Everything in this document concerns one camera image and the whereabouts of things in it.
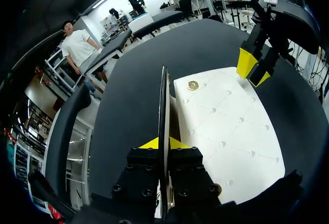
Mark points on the person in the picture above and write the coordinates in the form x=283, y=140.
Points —
x=75, y=46
x=176, y=1

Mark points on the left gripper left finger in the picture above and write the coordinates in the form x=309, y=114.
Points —
x=138, y=172

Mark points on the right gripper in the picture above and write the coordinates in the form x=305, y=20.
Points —
x=293, y=16

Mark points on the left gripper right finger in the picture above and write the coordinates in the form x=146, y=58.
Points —
x=190, y=175

